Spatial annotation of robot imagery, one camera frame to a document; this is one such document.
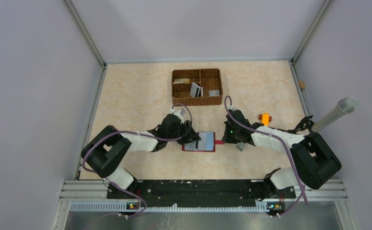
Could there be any grey plastic toy beam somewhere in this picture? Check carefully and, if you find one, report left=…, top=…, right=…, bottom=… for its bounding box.
left=236, top=142, right=246, bottom=151

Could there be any small tan block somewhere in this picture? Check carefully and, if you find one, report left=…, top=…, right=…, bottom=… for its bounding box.
left=298, top=80, right=305, bottom=90

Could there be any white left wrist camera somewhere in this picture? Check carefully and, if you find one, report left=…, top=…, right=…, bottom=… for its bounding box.
left=170, top=108, right=186, bottom=124

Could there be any red leather card holder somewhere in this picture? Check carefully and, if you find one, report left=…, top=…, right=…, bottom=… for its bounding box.
left=182, top=131, right=225, bottom=152

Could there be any black mini tripod stand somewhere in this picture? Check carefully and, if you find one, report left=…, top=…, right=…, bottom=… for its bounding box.
left=272, top=115, right=314, bottom=134

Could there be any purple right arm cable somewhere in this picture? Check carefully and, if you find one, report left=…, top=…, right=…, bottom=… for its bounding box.
left=224, top=95, right=309, bottom=207

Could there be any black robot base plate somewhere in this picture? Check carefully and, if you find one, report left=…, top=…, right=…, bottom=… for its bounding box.
left=106, top=179, right=296, bottom=210

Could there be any yellow toy brick car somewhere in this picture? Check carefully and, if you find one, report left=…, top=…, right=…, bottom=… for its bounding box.
left=258, top=113, right=272, bottom=126

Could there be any silver metal tube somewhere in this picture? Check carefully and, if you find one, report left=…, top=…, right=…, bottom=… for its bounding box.
left=311, top=96, right=359, bottom=132

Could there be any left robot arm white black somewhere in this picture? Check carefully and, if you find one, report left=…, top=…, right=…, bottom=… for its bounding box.
left=81, top=114, right=201, bottom=198

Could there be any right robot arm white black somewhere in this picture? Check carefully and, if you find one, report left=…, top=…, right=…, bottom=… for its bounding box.
left=222, top=109, right=342, bottom=197

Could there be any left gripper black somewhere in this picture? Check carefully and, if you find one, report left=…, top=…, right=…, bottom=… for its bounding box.
left=166, top=119, right=200, bottom=144

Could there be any grey card black stripe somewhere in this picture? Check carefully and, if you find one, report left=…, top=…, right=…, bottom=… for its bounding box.
left=184, top=141, right=199, bottom=151

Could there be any brown wicker divided basket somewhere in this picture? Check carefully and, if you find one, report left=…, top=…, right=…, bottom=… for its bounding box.
left=171, top=69, right=223, bottom=106

